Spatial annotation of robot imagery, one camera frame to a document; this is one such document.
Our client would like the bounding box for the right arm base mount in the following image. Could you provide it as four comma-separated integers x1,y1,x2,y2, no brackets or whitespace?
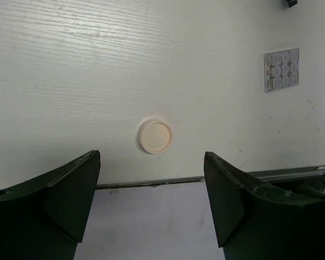
269,174,325,200

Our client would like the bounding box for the clear eyeshadow palette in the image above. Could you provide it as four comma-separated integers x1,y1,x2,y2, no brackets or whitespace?
263,48,300,93

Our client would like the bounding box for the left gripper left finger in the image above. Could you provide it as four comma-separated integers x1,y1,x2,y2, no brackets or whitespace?
0,150,101,259

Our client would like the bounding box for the small round cream jar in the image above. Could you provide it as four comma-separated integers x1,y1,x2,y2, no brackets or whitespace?
137,116,173,154

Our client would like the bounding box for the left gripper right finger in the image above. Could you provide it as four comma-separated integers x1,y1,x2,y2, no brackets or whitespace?
204,152,325,259

